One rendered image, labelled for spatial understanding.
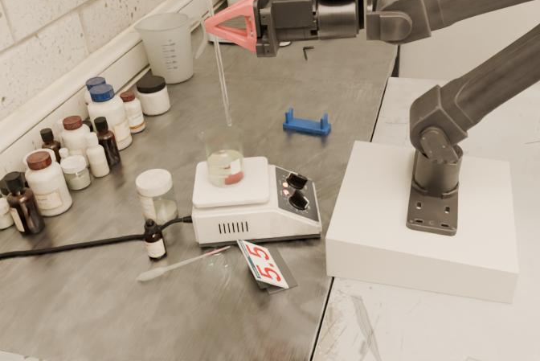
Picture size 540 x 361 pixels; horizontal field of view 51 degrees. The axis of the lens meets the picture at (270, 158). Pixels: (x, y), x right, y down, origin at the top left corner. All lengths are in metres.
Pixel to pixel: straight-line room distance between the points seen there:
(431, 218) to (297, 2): 0.36
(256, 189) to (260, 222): 0.05
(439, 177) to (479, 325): 0.21
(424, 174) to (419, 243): 0.11
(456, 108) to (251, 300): 0.39
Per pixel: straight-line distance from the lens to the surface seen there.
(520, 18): 2.22
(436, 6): 0.73
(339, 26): 0.74
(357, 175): 0.91
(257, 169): 0.92
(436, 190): 0.87
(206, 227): 0.89
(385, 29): 0.72
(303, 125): 1.19
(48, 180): 1.04
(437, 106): 0.79
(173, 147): 1.19
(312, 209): 0.91
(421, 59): 2.27
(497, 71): 0.78
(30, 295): 0.94
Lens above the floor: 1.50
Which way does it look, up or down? 33 degrees down
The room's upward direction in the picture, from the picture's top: 5 degrees counter-clockwise
